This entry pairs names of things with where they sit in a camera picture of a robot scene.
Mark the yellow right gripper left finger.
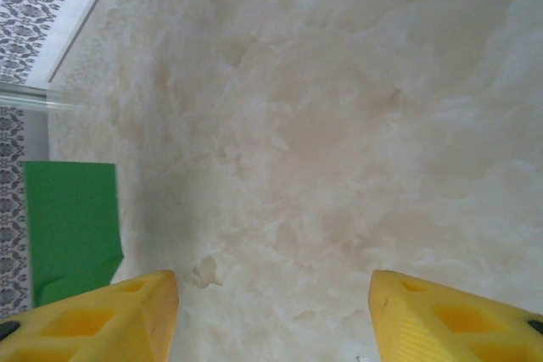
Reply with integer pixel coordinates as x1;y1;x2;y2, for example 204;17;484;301
0;269;179;362

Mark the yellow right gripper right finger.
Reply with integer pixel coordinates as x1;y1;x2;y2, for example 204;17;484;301
367;269;543;362

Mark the aluminium corner post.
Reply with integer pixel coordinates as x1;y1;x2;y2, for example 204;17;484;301
0;81;84;114

